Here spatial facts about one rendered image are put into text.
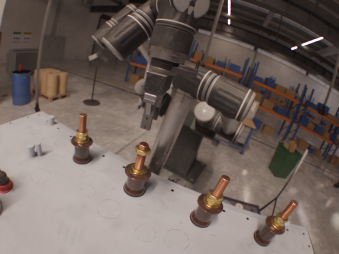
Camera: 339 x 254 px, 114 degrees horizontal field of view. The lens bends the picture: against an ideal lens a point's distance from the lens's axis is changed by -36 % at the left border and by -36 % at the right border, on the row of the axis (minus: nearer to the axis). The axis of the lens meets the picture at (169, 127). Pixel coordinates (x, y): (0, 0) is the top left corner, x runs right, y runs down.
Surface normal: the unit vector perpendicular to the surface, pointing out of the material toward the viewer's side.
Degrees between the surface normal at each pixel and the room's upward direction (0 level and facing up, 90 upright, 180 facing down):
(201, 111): 60
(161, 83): 90
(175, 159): 90
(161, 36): 90
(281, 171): 94
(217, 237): 0
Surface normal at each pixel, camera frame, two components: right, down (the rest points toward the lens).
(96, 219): 0.26, -0.89
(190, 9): 0.39, 0.54
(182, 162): -0.46, 0.23
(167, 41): -0.11, 0.37
